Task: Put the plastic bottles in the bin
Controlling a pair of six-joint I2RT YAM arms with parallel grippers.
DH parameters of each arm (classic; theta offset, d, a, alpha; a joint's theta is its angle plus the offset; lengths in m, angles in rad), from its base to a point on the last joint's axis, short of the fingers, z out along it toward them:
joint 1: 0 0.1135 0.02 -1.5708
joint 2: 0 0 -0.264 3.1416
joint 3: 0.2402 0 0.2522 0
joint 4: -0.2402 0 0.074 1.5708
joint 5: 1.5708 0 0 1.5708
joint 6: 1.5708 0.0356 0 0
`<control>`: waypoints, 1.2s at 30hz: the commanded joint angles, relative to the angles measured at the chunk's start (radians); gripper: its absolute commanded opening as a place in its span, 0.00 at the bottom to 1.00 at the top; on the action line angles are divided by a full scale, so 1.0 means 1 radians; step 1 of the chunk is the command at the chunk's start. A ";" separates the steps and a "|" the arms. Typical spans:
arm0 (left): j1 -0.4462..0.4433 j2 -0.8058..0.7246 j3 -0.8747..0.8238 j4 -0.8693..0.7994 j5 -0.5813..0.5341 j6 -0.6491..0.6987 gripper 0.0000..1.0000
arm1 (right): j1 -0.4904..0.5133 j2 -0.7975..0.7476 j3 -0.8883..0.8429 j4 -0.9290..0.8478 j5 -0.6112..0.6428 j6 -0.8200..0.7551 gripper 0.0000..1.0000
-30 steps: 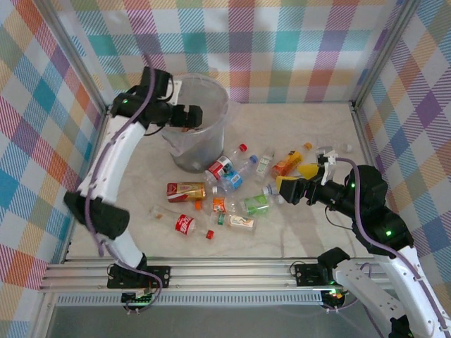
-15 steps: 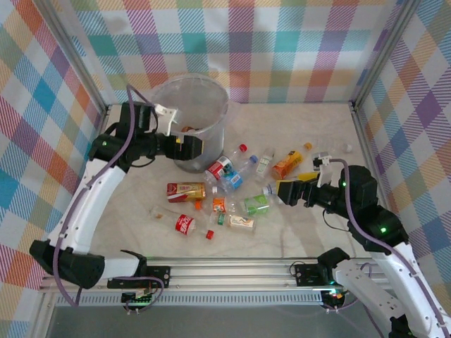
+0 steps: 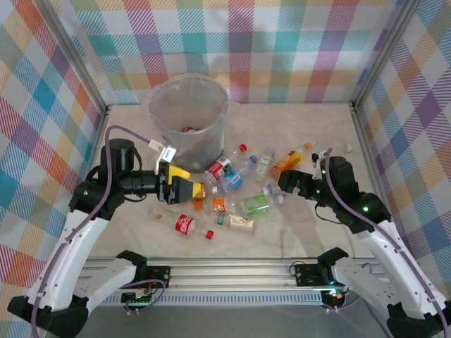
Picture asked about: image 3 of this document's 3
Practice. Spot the clear bottle pale cap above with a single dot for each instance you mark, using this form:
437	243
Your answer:
267	190

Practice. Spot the red cap cola bottle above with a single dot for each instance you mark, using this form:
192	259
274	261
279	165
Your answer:
185	224

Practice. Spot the orange cap bottle orange label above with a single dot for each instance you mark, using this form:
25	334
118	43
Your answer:
219	204

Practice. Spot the white cap bottle green label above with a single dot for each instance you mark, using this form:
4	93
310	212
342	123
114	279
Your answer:
255	205

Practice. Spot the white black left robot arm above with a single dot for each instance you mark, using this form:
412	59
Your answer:
67	253

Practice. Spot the translucent plastic bin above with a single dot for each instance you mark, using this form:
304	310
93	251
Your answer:
197	151

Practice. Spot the orange juice bottle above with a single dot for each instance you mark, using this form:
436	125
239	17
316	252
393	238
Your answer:
287	162

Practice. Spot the small clear bottle white label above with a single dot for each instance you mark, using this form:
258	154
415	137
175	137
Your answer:
262	164

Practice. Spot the clear bottle small white cap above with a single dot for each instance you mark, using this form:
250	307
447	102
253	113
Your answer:
348	148

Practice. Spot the red cap bottle red label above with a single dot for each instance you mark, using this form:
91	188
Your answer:
220	168

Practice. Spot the blue cap bottle blue label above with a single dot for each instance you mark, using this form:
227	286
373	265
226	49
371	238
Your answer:
235	179

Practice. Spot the bottle white and green label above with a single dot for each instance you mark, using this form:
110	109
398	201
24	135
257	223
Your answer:
241	222

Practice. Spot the green circuit board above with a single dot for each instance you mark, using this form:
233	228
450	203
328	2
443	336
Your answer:
334	295
139	299

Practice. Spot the aluminium frame side rail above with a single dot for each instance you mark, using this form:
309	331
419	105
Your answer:
366	148

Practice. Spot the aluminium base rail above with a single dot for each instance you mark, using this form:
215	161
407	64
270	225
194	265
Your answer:
229	278

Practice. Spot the aluminium frame post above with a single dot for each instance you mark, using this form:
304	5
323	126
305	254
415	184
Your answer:
70	53
384	53

